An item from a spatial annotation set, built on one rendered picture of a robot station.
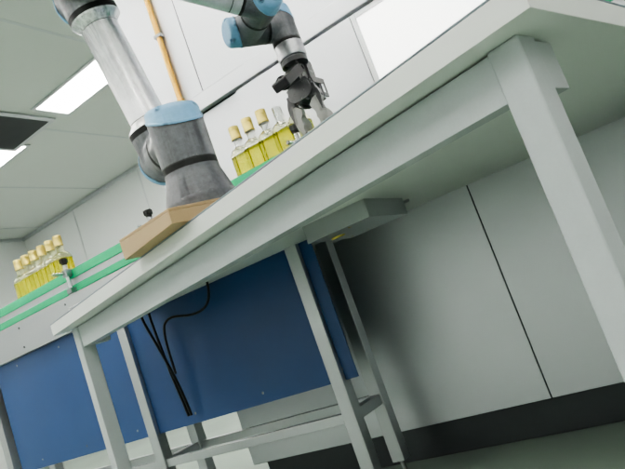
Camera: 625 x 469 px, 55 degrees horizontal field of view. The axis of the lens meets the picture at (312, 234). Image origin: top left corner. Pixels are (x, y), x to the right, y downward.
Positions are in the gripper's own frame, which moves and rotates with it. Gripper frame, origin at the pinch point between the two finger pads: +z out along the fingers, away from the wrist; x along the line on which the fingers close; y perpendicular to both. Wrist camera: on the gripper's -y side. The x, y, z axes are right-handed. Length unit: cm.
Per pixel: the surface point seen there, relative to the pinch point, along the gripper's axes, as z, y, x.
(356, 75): -20.5, 33.8, -1.0
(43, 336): 16, 0, 137
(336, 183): 27, -51, -29
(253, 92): -34, 32, 35
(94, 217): -154, 309, 484
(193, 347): 39, 5, 70
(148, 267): 22, -42, 25
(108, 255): 0, 4, 94
